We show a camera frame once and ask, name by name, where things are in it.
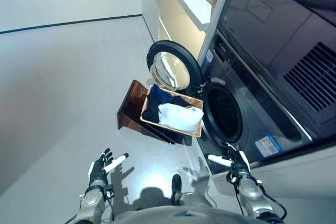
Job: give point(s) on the blue small sticker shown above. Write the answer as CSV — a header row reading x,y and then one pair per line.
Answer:
x,y
209,58

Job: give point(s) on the white garment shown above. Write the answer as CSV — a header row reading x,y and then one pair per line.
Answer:
x,y
181,117

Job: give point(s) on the white energy label sticker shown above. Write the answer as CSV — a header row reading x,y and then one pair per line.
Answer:
x,y
266,145

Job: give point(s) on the brown wooden stool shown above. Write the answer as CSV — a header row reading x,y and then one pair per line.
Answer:
x,y
143,115

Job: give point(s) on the white cabinet shelf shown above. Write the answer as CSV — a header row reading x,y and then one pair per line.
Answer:
x,y
181,3

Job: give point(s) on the woven laundry basket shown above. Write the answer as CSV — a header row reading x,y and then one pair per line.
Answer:
x,y
172,108

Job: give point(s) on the black robot foot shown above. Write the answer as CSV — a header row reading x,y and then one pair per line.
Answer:
x,y
176,183

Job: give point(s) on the grey robot torso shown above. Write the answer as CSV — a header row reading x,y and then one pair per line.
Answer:
x,y
187,209

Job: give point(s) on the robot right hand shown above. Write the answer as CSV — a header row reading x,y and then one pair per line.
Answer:
x,y
238,161

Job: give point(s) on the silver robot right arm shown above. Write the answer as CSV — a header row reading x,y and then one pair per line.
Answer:
x,y
252,192

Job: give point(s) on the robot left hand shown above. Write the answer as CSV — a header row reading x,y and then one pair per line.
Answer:
x,y
99,166

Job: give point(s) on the dark navy garment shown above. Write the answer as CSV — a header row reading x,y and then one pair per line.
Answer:
x,y
153,108

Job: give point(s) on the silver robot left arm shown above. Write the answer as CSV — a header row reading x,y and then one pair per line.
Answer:
x,y
91,201

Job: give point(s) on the blue garment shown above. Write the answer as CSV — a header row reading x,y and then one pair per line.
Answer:
x,y
160,94

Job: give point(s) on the grey front-load washing machine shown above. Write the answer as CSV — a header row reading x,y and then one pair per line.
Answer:
x,y
252,108

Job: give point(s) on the dark grey washing machine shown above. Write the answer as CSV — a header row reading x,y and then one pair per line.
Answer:
x,y
281,37

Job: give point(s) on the round washing machine door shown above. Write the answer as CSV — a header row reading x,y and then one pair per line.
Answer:
x,y
172,64

